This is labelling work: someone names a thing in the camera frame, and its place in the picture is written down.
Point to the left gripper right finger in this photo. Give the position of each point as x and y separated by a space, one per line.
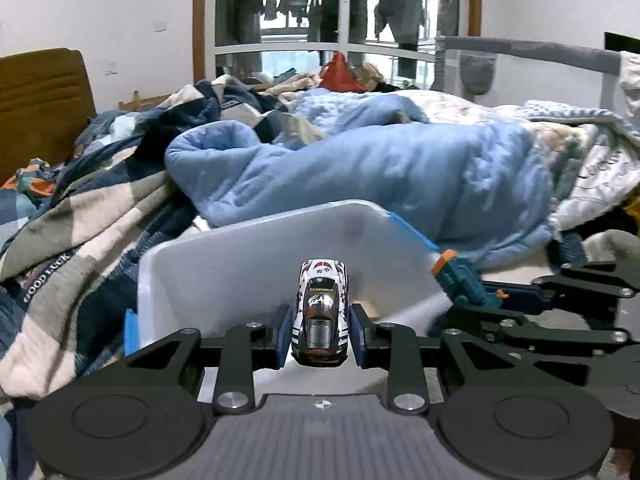
394 348

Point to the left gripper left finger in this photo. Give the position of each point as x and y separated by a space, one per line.
249 347

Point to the white patterned toy car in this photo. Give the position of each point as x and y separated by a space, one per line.
320 328

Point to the teal orange toy vehicle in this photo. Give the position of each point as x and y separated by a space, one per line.
461 283

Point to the white plastic storage bin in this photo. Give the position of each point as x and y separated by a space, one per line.
223 277

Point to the grey white fleece blanket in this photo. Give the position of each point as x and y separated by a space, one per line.
612 245

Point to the yellow cloth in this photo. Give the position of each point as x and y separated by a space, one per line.
632 207

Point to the light blue quilted duvet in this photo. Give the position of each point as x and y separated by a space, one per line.
483 190

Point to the white printed quilt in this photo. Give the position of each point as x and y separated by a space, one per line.
592 153

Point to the blue white plaid blanket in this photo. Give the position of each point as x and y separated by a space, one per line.
69 276

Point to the white hanging towel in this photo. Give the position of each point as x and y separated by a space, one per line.
629 81

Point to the colourful patterned pillow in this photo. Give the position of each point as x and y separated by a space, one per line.
36 180

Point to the brown wooden headboard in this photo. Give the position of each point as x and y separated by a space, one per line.
46 103

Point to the grey padded bed rail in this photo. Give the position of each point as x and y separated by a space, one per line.
496 72

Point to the window with white frame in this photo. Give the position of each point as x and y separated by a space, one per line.
404 39

